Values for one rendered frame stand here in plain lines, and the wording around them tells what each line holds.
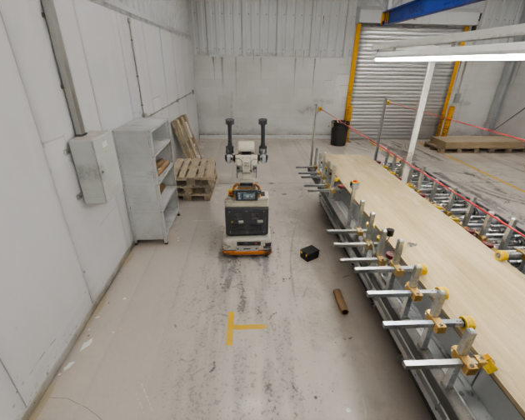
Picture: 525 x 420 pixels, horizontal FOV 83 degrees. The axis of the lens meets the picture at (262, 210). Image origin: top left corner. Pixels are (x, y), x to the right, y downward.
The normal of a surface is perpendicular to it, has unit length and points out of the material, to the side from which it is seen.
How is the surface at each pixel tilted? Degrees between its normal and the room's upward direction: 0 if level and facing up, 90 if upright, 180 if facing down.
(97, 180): 90
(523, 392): 0
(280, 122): 90
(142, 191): 90
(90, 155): 90
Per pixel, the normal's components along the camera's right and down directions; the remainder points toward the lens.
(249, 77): 0.05, 0.44
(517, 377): 0.01, -0.90
